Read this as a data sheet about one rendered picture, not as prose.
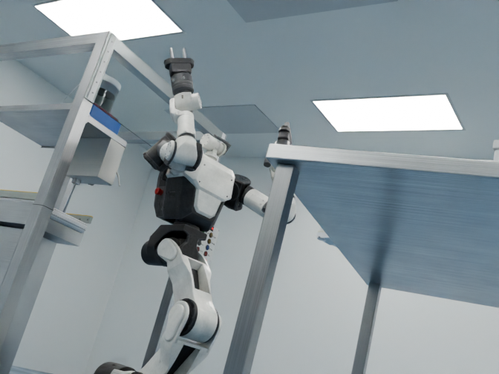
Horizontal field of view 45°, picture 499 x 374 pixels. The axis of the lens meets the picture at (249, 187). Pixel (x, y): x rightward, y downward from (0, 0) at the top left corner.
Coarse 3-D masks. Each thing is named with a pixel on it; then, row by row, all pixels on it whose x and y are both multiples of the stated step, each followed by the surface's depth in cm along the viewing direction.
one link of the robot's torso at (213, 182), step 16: (208, 160) 257; (160, 176) 272; (176, 176) 257; (192, 176) 251; (208, 176) 255; (224, 176) 261; (160, 192) 264; (176, 192) 255; (192, 192) 252; (208, 192) 255; (224, 192) 261; (160, 208) 263; (176, 208) 252; (192, 208) 251; (208, 208) 255; (192, 224) 255; (208, 224) 258
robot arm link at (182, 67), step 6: (168, 60) 246; (174, 60) 246; (180, 60) 247; (186, 60) 248; (192, 60) 250; (168, 66) 247; (174, 66) 245; (180, 66) 246; (186, 66) 247; (192, 66) 250; (174, 72) 245; (180, 72) 245; (186, 72) 246; (174, 78) 243; (180, 78) 242; (186, 78) 243
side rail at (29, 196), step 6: (0, 192) 271; (6, 192) 269; (12, 192) 267; (18, 192) 265; (24, 192) 263; (30, 192) 261; (12, 198) 268; (18, 198) 264; (24, 198) 261; (30, 198) 259
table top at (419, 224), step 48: (336, 192) 135; (384, 192) 127; (432, 192) 121; (480, 192) 114; (336, 240) 173; (384, 240) 161; (432, 240) 150; (480, 240) 141; (432, 288) 198; (480, 288) 182
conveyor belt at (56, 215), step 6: (54, 210) 259; (54, 216) 259; (60, 216) 261; (66, 216) 264; (60, 222) 263; (66, 222) 265; (72, 222) 267; (78, 222) 270; (72, 228) 269; (78, 228) 271; (84, 228) 273
